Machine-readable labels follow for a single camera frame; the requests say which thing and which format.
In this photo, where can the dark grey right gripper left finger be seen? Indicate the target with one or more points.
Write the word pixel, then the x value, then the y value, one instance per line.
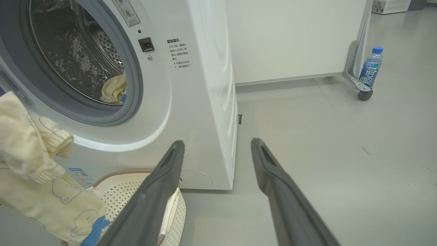
pixel 150 205

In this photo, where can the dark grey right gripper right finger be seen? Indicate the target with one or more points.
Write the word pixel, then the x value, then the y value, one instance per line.
pixel 290 212

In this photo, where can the cream baby garment blue cuffs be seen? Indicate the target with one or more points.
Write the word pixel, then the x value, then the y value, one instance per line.
pixel 114 89
pixel 34 191

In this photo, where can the cream perforated basket brown rim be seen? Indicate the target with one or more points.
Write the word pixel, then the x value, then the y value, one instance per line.
pixel 119 194

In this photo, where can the white front-load washing machine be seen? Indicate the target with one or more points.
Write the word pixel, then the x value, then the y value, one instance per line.
pixel 205 102

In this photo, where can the black door latch socket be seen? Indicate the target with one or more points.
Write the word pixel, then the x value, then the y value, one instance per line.
pixel 146 44

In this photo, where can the blue energy label sticker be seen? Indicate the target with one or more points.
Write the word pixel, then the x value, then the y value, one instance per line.
pixel 81 176

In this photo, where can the printed text notice sticker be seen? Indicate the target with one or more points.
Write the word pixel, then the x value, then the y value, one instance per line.
pixel 179 53

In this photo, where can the blue drink bottle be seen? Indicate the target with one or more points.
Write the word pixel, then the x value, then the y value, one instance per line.
pixel 370 70

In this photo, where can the white partition panel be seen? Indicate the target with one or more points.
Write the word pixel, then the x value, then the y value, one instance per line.
pixel 290 37

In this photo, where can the grey warning sticker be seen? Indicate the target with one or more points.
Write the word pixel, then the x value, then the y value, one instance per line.
pixel 127 12

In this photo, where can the white vented equipment box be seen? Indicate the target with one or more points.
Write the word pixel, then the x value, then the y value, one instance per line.
pixel 391 6

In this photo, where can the small black bracket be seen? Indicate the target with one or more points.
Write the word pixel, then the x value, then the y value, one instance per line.
pixel 240 119

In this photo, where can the metal caster bracket with wheel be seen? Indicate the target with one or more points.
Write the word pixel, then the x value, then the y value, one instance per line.
pixel 351 71

